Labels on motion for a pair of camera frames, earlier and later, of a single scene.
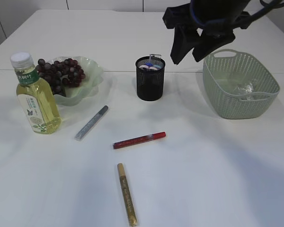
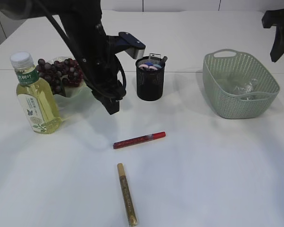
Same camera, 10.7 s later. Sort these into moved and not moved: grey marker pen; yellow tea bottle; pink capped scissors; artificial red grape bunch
Moved: grey marker pen
Not moved: yellow tea bottle; pink capped scissors; artificial red grape bunch
